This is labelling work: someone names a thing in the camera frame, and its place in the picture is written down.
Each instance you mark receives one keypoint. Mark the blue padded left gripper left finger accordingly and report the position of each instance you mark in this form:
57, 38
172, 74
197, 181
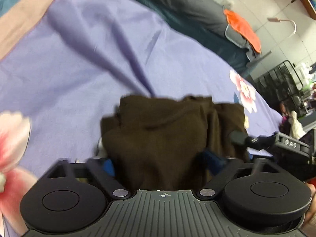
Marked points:
109, 185

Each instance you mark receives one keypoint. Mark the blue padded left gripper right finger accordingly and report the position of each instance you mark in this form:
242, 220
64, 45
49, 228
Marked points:
222, 171

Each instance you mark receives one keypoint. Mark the dark brown shirt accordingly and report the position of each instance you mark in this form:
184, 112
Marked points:
160, 143

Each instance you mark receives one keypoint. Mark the person's hand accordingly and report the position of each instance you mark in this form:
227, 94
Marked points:
309, 222

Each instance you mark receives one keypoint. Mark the black metal rack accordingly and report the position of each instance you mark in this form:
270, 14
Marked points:
278, 87

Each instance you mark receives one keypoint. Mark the purple floral bed sheet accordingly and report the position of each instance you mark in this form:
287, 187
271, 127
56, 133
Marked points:
65, 65

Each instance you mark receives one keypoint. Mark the white gooseneck lamp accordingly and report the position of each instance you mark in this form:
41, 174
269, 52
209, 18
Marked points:
281, 29

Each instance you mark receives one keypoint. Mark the orange cloth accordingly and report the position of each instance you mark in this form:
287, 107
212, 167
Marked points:
241, 26

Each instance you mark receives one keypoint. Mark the dark grey pillow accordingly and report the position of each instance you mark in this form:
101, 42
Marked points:
210, 15

